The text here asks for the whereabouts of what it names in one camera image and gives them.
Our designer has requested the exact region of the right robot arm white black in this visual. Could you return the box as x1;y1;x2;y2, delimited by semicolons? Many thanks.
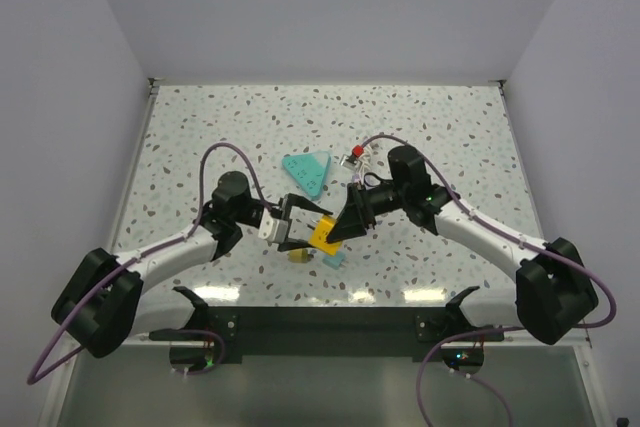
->
326;146;599;345

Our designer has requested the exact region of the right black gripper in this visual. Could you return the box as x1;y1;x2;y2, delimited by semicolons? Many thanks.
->
327;182;408;244

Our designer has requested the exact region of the yellow cube socket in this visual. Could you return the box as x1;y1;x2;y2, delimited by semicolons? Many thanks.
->
308;215;342;256

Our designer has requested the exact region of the teal triangular socket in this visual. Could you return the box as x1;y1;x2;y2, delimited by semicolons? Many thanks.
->
281;151;331;200

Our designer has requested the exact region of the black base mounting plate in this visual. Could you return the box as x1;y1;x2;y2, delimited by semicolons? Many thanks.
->
149;307;475;364

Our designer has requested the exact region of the white coiled power cord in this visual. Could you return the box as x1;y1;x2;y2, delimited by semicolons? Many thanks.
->
352;149;384;186

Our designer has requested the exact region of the yellow small plug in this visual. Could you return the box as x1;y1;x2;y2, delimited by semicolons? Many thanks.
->
288;249;314;264

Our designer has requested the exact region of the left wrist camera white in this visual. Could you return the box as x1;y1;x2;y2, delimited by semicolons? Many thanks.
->
258;208;290;244

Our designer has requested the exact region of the teal small plug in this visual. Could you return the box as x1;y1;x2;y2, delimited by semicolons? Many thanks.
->
322;251;346;270

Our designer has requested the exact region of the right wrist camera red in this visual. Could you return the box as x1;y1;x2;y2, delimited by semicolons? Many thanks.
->
340;145;364;170

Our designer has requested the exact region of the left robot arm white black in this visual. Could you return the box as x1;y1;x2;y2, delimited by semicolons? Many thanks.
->
51;171;324;358

